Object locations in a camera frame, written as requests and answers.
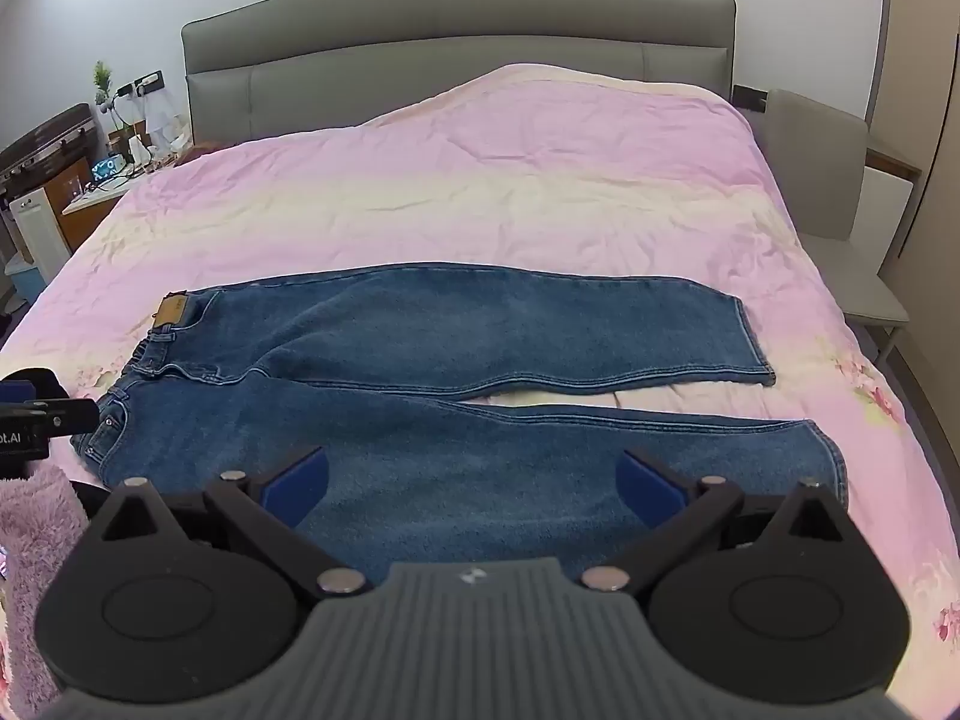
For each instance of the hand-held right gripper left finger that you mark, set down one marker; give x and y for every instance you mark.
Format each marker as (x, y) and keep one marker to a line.
(296, 487)

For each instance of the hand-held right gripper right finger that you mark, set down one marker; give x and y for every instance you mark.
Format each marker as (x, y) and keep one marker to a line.
(649, 491)

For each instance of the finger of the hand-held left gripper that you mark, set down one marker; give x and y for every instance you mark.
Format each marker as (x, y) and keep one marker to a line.
(37, 382)
(52, 416)

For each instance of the blue denim pants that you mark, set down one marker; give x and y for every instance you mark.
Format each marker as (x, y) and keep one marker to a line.
(450, 330)

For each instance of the person's left forearm pink sleeve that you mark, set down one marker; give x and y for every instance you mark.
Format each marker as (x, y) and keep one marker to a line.
(34, 540)

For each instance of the blue storage bin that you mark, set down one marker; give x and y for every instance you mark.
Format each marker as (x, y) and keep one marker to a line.
(26, 285)

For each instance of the white appliance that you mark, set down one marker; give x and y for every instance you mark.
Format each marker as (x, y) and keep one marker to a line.
(37, 232)

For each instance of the wooden bedside table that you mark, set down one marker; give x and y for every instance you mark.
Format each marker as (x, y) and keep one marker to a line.
(94, 206)

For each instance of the blue patterned pack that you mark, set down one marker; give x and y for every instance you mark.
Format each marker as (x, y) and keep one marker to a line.
(109, 169)

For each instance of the green plant in vase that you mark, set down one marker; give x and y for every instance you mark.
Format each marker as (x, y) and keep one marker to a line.
(103, 86)

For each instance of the black power strip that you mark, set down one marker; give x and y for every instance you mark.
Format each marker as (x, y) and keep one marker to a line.
(148, 83)

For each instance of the pink floral blanket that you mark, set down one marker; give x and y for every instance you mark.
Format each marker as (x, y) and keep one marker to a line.
(487, 195)

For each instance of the grey chair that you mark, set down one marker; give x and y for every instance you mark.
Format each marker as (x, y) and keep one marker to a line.
(832, 187)

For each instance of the black bedside panel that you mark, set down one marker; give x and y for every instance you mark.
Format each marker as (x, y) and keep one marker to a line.
(750, 98)

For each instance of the grey upholstered headboard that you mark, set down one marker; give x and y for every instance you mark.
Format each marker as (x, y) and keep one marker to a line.
(450, 30)

